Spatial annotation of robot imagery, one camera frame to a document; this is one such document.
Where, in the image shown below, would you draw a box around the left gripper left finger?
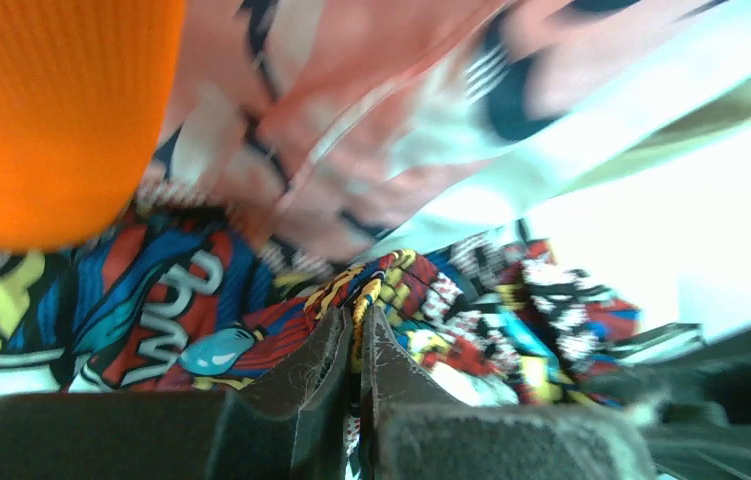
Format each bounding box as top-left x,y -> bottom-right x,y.
0,309 -> 352,479

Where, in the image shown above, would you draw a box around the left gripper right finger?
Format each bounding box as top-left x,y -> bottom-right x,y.
360,307 -> 657,479

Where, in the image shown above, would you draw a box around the colourful comic print shorts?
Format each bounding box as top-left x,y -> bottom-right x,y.
0,209 -> 637,479

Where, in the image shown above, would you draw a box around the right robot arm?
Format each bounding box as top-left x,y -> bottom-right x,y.
584,328 -> 751,479

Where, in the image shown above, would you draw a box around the pink patterned shorts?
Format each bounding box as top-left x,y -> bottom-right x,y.
140,1 -> 712,260

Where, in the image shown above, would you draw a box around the white shorts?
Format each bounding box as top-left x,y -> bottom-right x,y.
366,1 -> 751,257

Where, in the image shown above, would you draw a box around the orange shorts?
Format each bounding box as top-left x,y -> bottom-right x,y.
0,1 -> 185,251

